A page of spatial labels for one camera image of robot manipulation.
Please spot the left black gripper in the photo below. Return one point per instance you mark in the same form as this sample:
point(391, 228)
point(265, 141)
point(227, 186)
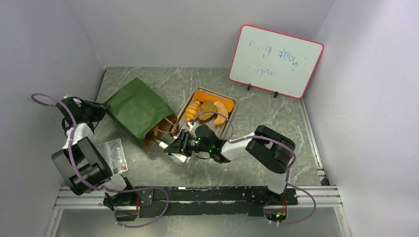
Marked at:
point(100, 110)

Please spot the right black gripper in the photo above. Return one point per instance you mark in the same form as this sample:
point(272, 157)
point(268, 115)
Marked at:
point(180, 145)

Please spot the fake croissant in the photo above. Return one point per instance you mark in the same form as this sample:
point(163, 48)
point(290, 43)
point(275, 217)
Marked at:
point(191, 111)

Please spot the brown bread slice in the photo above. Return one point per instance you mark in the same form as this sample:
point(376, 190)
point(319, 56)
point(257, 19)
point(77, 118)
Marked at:
point(207, 110)

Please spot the pale crescent fake bread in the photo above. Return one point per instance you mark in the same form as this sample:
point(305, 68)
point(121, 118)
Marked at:
point(223, 113)

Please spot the braided fake bread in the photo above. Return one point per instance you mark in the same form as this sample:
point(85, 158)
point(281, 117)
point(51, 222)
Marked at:
point(203, 96)

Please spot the green paper bag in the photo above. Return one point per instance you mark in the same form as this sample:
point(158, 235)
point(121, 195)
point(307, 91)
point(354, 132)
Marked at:
point(141, 112)

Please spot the metal tongs white handles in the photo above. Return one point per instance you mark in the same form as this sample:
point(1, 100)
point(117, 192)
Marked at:
point(172, 149)

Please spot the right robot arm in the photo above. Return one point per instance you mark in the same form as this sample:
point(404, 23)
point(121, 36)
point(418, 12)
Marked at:
point(270, 148)

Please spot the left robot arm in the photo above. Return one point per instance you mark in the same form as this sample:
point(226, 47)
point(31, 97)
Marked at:
point(79, 162)

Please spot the clear plastic packet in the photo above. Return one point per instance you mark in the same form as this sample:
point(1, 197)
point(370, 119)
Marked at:
point(115, 156)

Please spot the metal tray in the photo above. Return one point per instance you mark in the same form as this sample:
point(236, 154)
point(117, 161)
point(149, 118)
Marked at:
point(220, 130)

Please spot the black base beam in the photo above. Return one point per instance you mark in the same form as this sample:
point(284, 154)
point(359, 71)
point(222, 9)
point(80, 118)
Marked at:
point(152, 203)

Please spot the red framed whiteboard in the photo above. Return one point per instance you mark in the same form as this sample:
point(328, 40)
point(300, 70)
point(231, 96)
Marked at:
point(273, 61)

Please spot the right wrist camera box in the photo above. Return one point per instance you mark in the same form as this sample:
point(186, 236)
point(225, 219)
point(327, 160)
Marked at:
point(191, 123)

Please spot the aluminium frame rail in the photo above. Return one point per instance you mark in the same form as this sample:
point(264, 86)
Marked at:
point(305, 196)

